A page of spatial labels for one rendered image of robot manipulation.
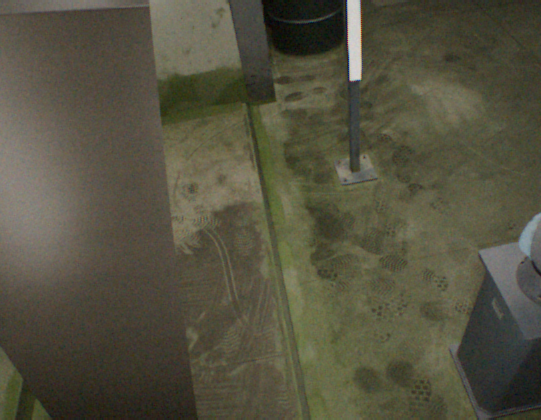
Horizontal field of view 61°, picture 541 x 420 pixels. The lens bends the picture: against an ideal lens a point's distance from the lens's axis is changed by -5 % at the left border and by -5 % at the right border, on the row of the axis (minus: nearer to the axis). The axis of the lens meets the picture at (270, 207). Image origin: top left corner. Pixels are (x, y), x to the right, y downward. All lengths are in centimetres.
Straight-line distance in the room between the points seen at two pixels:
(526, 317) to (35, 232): 120
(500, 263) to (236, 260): 124
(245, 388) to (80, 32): 160
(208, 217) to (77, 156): 187
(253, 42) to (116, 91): 244
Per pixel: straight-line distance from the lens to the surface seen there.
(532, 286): 145
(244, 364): 200
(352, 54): 220
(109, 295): 89
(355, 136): 249
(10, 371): 220
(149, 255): 81
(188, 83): 313
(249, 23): 296
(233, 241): 236
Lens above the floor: 183
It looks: 46 degrees down
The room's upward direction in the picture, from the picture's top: 11 degrees counter-clockwise
